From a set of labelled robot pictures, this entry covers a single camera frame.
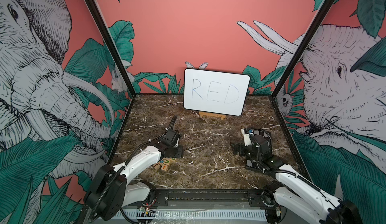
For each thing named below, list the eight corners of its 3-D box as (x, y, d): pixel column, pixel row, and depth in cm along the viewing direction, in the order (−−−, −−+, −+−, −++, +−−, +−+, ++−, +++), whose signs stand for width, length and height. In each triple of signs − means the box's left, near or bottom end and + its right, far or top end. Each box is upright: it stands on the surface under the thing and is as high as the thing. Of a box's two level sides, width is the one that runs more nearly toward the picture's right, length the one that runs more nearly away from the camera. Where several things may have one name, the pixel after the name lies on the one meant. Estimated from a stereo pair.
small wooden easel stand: (198, 116, 110) (198, 111, 106) (199, 113, 111) (199, 109, 107) (224, 121, 107) (225, 117, 103) (225, 118, 109) (226, 114, 104)
